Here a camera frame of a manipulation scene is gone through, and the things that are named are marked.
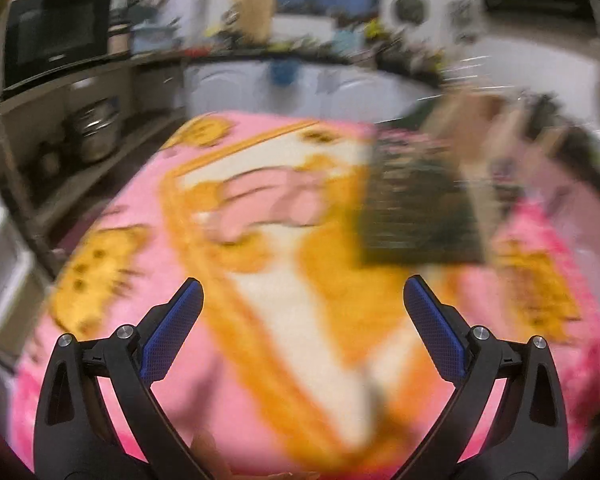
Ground white drawer unit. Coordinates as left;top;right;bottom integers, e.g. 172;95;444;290
0;160;36;356

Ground dark perforated utensil holder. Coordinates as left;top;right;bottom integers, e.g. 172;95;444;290
357;130;486;266

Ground steel pot lid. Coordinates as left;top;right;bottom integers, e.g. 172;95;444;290
390;0;427;26

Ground pink printed blanket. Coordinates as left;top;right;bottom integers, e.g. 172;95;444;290
10;110;600;476

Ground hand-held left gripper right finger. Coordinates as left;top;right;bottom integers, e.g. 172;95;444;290
402;275;570;480

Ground black countertop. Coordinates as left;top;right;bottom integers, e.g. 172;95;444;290
180;42;446;86

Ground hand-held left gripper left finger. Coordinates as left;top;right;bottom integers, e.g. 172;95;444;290
32;277;205;480

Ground stacked steel pots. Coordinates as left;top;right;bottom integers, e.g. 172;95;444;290
62;100;123;161

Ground metal shelf rack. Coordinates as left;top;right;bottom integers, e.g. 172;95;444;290
0;55;186;261

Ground pile of wooden chopsticks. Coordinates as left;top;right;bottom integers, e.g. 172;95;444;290
420;92;581;261

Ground blue plastic box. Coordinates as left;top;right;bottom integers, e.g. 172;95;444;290
130;22;181;53

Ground person's left hand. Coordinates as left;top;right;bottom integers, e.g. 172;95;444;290
190;431;322;480

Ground black microwave oven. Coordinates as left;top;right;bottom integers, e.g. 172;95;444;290
2;0;112;88

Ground wooden cutting board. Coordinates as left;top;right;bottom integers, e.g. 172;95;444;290
235;0;277;43

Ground blue hanging basket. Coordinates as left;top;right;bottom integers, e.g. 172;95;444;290
270;59;297;86

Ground white base cabinets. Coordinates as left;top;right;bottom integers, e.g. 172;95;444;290
182;57;441;126

